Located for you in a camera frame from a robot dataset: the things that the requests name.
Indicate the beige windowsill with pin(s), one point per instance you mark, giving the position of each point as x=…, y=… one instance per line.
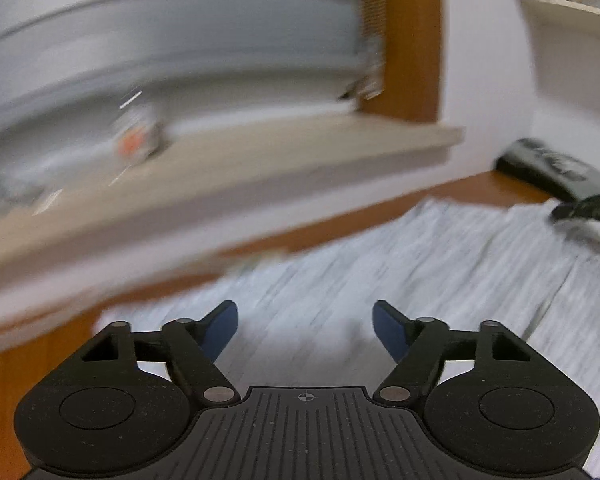
x=230, y=180

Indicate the white wall shelf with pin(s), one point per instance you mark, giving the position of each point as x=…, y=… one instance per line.
x=575, y=40

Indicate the grey printed folded shirt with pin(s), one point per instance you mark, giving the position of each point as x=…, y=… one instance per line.
x=560, y=162

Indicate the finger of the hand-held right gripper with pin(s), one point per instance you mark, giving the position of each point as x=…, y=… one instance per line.
x=590, y=206

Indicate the wooden window frame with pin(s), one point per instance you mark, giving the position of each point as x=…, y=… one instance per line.
x=410, y=35

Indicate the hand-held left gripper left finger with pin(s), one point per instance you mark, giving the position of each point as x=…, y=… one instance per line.
x=222, y=326

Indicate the grey roller shutter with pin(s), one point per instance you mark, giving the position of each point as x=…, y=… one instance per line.
x=155, y=20

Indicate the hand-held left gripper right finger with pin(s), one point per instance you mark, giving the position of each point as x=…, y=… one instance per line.
x=389, y=327

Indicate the black folded garment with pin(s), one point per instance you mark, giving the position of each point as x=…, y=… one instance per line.
x=517, y=170

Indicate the metal shutter rail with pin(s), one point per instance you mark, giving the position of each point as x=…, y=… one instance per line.
x=372, y=25

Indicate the glass jar with orange label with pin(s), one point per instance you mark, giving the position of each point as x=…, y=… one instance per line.
x=137, y=135

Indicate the white patterned shirt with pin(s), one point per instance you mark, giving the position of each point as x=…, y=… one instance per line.
x=405, y=270

